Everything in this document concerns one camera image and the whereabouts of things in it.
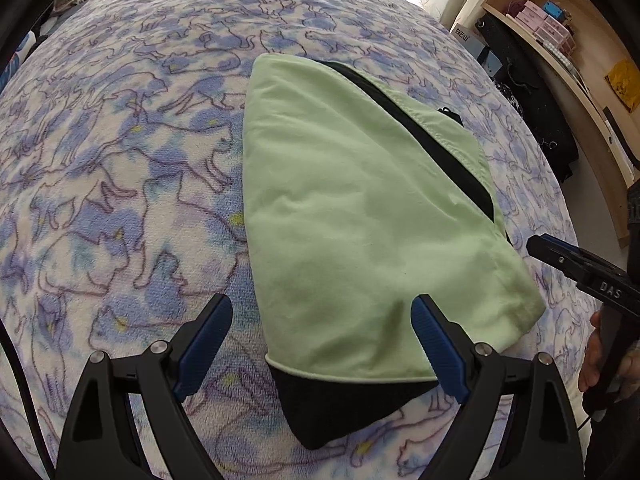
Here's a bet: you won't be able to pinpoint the green and black hooded jacket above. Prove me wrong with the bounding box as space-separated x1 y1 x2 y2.
242 54 544 450

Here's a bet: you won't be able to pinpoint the black hanging clothes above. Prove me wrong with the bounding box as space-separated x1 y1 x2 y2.
475 13 578 183

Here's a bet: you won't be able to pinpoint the person's right hand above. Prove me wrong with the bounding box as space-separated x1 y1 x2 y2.
577 309 640 403

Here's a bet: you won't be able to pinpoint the purple cat print blanket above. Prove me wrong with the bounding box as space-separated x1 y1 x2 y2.
1 0 575 479

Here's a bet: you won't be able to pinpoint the pink storage boxes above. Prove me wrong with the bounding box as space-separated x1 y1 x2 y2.
506 0 576 55

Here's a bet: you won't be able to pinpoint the wooden shelf unit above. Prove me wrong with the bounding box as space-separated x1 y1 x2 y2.
454 0 639 247

